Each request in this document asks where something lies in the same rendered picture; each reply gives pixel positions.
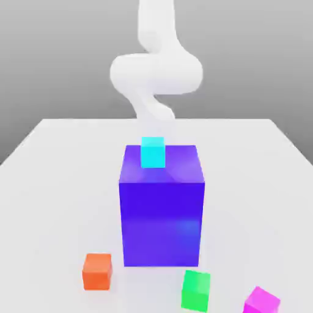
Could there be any small cyan cube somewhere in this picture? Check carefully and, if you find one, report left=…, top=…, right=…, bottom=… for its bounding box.
left=141, top=136, right=166, bottom=169

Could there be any small orange cube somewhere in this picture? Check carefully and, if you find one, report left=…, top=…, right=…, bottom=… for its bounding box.
left=81, top=253, right=113, bottom=292

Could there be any small green cube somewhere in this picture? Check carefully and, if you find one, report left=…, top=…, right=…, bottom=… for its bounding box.
left=180, top=270, right=212, bottom=313

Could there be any small magenta cube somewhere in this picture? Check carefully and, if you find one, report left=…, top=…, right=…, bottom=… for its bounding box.
left=243, top=285, right=281, bottom=313

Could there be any large purple box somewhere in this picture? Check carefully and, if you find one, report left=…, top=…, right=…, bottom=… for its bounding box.
left=118, top=144, right=205, bottom=268

